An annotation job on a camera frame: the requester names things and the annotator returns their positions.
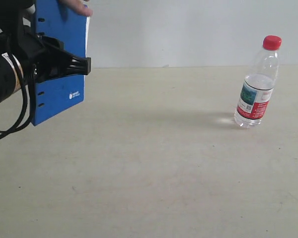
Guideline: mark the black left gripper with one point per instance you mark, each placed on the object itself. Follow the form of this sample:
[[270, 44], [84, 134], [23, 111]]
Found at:
[[45, 58]]

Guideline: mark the clear water bottle red cap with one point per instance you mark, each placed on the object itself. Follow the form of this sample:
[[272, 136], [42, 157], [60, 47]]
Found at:
[[259, 84]]

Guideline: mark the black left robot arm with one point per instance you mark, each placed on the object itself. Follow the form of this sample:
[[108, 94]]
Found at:
[[11, 22]]

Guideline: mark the person's bare hand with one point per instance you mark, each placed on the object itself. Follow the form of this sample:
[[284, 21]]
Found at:
[[78, 7]]

